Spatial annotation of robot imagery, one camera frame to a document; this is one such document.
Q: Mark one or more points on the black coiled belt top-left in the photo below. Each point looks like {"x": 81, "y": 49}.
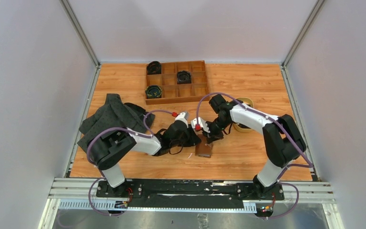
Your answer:
{"x": 153, "y": 68}

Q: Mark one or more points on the black-green coiled belt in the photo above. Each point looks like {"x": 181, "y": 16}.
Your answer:
{"x": 153, "y": 92}

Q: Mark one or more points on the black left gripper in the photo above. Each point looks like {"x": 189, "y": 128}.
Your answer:
{"x": 193, "y": 139}

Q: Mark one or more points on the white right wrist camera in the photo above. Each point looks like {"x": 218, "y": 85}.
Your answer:
{"x": 199, "y": 124}

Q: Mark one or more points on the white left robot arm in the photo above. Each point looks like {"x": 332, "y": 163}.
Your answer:
{"x": 109, "y": 147}

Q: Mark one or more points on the brown leather card holder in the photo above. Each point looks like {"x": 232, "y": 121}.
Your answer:
{"x": 204, "y": 150}

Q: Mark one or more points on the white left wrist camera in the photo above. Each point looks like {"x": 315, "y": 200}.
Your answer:
{"x": 183, "y": 117}

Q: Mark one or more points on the yellow oval card tray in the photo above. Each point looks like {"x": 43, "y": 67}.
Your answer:
{"x": 240, "y": 127}

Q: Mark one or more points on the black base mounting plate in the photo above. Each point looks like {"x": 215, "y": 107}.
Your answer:
{"x": 174, "y": 193}

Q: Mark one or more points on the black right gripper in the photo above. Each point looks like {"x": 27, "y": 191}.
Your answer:
{"x": 212, "y": 136}

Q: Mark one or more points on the wooden compartment tray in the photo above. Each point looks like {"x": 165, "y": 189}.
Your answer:
{"x": 175, "y": 82}

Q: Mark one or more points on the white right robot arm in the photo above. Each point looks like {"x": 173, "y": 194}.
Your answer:
{"x": 282, "y": 138}

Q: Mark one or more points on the black coiled belt middle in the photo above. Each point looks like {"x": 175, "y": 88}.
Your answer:
{"x": 184, "y": 77}

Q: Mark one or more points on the dark grey dotted cloth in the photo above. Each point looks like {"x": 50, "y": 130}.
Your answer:
{"x": 114, "y": 113}

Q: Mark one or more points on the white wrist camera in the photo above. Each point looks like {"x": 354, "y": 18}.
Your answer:
{"x": 183, "y": 117}
{"x": 199, "y": 124}

